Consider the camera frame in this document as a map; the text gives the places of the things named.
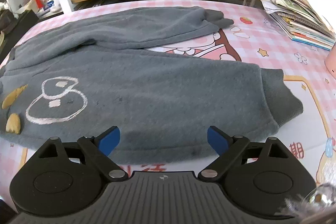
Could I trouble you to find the grey fleece pants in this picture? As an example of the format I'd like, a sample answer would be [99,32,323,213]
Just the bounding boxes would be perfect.
[1,7,303,164]

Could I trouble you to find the pink checkered table cloth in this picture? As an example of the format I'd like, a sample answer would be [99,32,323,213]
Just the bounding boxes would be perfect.
[1,0,335,208]

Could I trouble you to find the black box case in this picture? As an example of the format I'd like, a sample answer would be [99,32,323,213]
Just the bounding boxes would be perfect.
[1,10,39,63]

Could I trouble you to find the white tub green lid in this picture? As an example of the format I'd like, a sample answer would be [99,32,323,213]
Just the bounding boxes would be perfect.
[45,0,62,12]

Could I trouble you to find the dark brown hat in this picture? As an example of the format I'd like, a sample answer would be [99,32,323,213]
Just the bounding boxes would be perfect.
[0,9,18,34]

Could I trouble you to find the stack of magazines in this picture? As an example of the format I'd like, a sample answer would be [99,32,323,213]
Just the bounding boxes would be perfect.
[260,0,335,51]

